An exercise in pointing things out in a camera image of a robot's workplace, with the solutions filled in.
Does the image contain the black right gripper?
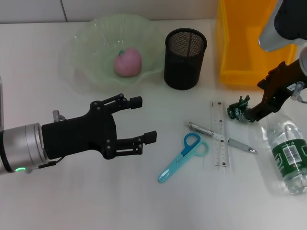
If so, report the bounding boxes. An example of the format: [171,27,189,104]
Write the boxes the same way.
[248,59,305,123]

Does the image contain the black mesh pen holder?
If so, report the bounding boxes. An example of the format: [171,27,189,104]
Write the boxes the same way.
[164,28,207,90]

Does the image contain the green glass fruit plate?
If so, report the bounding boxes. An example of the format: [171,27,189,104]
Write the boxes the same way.
[71,13,166,89]

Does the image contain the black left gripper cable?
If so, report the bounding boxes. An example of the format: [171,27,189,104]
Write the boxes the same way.
[38,157,64,169]

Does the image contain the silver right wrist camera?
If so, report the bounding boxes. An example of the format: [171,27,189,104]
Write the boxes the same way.
[258,0,307,52]

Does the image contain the blue scissors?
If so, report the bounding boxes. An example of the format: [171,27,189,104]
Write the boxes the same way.
[157,133,209,184]

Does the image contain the yellow plastic bin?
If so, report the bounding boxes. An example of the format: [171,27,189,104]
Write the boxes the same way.
[215,0,299,87]

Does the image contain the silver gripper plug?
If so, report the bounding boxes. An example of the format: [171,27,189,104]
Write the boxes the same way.
[52,109,66,122]
[293,81,307,104]

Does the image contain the silver ballpoint pen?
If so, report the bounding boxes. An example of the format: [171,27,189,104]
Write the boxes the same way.
[184,121,259,154]

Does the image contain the pink toy peach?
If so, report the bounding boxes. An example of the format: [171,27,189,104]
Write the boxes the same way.
[113,47,142,77]

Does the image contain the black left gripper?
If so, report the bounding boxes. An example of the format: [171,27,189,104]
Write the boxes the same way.
[42,93,157,160]

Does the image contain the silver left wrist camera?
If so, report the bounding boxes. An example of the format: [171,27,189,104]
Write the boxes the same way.
[0,76,4,131]

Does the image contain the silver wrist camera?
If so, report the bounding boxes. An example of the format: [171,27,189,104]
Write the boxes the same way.
[0,76,4,131]
[258,0,307,52]

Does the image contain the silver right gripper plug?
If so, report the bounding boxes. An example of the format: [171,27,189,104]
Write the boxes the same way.
[293,81,307,104]

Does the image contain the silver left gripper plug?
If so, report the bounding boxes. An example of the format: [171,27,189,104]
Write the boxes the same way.
[52,109,66,122]

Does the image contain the transparent plastic ruler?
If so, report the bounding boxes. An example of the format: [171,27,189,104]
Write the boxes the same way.
[211,101,230,167]

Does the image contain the clear green-label water bottle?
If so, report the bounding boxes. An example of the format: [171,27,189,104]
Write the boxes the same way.
[261,114,307,195]

